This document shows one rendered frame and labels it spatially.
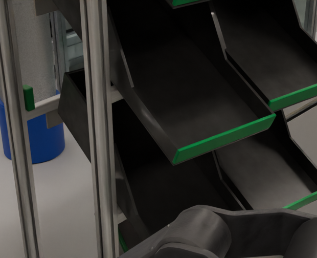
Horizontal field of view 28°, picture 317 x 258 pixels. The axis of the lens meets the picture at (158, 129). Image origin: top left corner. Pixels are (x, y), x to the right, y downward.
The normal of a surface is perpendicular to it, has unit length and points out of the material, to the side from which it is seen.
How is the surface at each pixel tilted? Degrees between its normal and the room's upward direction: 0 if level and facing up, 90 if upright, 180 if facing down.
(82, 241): 0
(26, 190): 90
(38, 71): 90
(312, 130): 90
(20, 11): 90
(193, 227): 4
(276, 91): 25
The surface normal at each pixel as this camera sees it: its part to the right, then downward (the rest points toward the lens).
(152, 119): -0.81, 0.28
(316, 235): -0.40, -0.88
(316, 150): 0.71, 0.32
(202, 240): 0.36, -0.73
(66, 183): -0.01, -0.88
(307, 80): 0.23, -0.64
